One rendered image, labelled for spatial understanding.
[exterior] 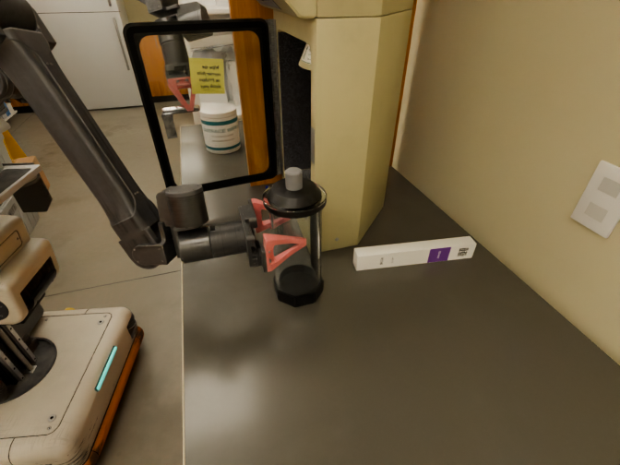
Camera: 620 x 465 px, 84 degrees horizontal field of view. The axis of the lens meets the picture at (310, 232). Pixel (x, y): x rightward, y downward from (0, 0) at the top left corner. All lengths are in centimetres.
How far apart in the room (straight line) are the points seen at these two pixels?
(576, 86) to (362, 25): 39
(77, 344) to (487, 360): 148
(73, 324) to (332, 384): 139
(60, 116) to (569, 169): 85
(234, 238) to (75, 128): 28
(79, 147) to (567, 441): 81
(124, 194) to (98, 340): 115
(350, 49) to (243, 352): 54
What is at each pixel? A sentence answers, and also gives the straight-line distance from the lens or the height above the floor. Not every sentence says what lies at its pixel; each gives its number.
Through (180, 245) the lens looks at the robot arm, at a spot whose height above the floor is 112.
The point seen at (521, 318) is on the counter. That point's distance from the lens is 78.
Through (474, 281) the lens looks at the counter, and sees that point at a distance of 82.
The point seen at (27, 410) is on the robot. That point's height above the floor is 28.
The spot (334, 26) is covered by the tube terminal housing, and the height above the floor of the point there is 140.
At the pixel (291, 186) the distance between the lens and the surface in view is 56.
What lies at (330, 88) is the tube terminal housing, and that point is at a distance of 65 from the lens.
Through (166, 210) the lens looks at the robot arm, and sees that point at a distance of 59.
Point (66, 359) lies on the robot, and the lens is 169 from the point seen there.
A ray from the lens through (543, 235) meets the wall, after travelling 85.
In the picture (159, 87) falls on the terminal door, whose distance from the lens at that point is 89.
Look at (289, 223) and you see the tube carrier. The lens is 56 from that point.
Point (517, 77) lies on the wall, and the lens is 88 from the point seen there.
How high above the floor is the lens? 146
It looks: 36 degrees down
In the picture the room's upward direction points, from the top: straight up
